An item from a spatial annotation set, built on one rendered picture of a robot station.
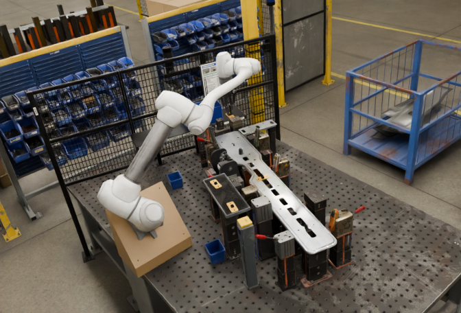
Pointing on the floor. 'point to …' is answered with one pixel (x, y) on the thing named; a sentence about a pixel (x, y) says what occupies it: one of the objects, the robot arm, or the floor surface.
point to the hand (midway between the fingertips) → (229, 110)
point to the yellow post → (250, 30)
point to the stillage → (405, 117)
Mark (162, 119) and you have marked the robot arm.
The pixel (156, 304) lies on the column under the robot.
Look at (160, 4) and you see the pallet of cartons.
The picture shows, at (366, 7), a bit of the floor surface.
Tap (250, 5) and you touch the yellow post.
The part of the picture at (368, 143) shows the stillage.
